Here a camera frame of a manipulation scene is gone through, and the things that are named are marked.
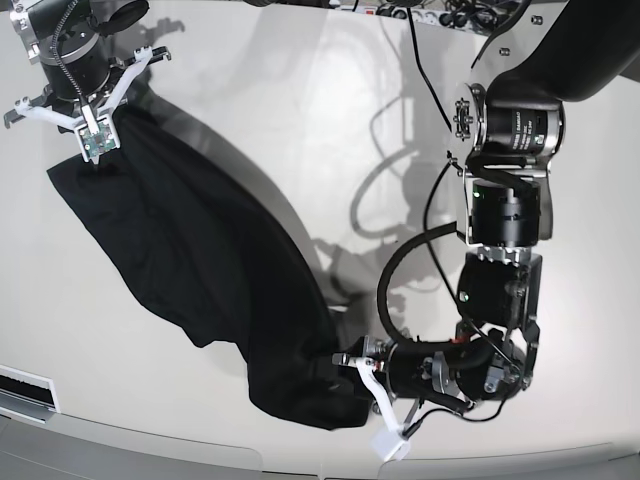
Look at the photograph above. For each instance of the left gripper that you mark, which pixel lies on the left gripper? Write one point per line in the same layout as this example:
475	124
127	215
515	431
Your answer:
402	373

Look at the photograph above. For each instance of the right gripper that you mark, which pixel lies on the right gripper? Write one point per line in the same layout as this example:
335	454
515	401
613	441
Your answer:
91	71

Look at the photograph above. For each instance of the black t-shirt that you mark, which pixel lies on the black t-shirt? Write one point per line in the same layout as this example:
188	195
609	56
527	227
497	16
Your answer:
197	249

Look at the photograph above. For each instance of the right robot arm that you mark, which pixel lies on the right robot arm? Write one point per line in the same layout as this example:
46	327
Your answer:
68	40

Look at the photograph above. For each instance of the white table slot panel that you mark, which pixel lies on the white table slot panel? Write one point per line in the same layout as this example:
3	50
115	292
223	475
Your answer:
28	396

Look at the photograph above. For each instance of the white power strip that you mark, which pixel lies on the white power strip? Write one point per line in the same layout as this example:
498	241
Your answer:
425	11

